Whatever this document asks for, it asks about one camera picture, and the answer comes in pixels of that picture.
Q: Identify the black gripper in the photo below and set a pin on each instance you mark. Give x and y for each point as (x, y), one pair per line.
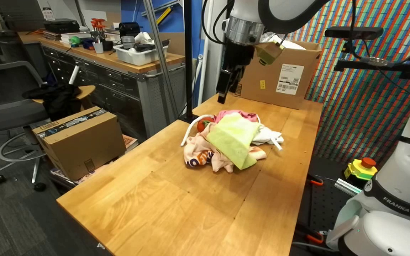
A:
(241, 56)

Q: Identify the yellow-green towel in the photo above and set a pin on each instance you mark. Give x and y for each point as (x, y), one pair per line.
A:
(233, 137)

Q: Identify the white towel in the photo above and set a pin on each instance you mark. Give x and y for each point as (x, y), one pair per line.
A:
(266, 136)

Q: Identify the peach shirt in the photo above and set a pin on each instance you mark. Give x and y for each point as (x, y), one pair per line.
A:
(198, 149)

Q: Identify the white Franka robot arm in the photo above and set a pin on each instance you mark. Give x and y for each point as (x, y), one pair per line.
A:
(404, 190)

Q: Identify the cardboard box with white label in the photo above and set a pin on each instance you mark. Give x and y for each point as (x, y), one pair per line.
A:
(266, 80)

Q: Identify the black pole with base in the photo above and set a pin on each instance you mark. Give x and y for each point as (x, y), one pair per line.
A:
(188, 62)

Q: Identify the white plastic bag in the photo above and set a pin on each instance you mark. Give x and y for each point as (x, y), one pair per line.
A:
(283, 40)

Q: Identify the silver metal pole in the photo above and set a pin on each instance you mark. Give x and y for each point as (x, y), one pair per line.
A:
(159, 58)

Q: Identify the white plastic bin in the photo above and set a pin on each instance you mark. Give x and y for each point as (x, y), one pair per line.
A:
(138, 56)

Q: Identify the wooden-top workbench with drawers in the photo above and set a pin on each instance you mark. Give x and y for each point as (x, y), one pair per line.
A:
(114, 80)

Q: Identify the flat reddish cardboard box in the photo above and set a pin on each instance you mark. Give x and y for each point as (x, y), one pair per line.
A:
(130, 141)

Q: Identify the orange black clamp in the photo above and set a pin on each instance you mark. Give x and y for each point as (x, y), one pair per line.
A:
(315, 181)
(312, 237)

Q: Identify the round wooden stool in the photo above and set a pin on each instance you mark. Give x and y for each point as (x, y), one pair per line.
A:
(85, 92)

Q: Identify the black boom bar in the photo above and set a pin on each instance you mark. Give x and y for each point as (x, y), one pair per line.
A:
(380, 66)

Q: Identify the yellow red emergency stop button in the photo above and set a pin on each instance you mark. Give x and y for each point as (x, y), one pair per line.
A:
(360, 170)

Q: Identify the cardboard box with black tape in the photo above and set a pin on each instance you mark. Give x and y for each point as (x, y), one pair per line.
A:
(78, 144)

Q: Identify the black cloth on stool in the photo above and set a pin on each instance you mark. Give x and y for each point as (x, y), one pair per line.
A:
(57, 100)

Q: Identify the black case on workbench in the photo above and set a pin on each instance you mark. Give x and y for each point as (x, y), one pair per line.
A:
(61, 26)

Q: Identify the grey office chair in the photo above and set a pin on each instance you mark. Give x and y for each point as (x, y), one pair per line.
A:
(6, 112)

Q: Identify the black camera on boom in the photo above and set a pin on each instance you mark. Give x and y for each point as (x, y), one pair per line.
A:
(354, 32)

